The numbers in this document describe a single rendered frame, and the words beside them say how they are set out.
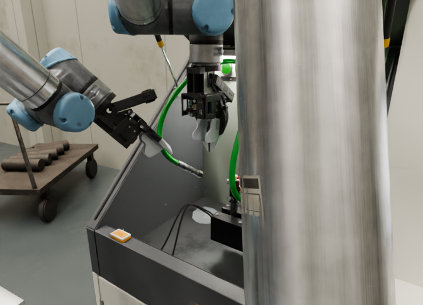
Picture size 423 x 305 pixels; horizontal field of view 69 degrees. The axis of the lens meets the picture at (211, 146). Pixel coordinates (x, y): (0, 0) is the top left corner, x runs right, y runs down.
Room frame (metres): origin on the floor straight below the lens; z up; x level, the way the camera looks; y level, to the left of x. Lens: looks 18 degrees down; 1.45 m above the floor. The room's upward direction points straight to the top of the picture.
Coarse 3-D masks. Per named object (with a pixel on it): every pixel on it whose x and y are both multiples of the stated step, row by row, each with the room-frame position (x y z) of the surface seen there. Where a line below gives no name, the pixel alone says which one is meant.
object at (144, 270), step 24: (96, 240) 0.77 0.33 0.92; (120, 264) 0.72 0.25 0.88; (144, 264) 0.66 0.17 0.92; (168, 264) 0.63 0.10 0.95; (120, 288) 0.72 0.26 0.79; (144, 288) 0.67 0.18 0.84; (168, 288) 0.62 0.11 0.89; (192, 288) 0.58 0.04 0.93; (216, 288) 0.55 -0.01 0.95; (240, 288) 0.55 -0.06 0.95
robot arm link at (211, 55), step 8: (192, 48) 0.71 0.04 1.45; (200, 48) 0.69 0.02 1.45; (208, 48) 0.69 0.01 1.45; (216, 48) 0.70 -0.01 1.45; (192, 56) 0.71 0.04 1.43; (200, 56) 0.69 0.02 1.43; (208, 56) 0.69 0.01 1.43; (216, 56) 0.70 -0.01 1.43; (200, 64) 0.70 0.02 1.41; (208, 64) 0.70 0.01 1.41; (216, 64) 0.71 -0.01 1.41
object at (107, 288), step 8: (104, 280) 0.76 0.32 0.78; (104, 288) 0.77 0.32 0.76; (112, 288) 0.74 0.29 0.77; (104, 296) 0.77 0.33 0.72; (112, 296) 0.75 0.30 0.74; (120, 296) 0.73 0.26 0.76; (128, 296) 0.71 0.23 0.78; (104, 304) 0.77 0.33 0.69; (112, 304) 0.75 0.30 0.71; (120, 304) 0.73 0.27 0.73; (128, 304) 0.71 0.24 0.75; (136, 304) 0.69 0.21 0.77; (144, 304) 0.67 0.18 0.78
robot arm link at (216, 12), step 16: (176, 0) 0.59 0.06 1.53; (192, 0) 0.59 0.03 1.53; (208, 0) 0.57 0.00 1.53; (224, 0) 0.58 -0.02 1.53; (176, 16) 0.59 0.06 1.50; (192, 16) 0.59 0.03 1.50; (208, 16) 0.57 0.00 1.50; (224, 16) 0.58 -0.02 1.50; (176, 32) 0.60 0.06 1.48; (192, 32) 0.61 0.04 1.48; (208, 32) 0.58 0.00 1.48
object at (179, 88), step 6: (228, 60) 0.89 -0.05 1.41; (234, 60) 0.90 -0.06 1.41; (186, 78) 0.82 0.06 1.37; (180, 84) 0.81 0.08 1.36; (186, 84) 0.82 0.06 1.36; (174, 90) 0.81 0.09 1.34; (180, 90) 0.80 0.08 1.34; (174, 96) 0.80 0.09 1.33; (168, 102) 0.79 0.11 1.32; (168, 108) 0.78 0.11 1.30; (162, 114) 0.78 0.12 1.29; (162, 120) 0.77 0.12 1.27; (162, 126) 0.78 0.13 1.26; (162, 150) 0.77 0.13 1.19; (168, 156) 0.78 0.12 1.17; (174, 162) 0.79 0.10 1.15
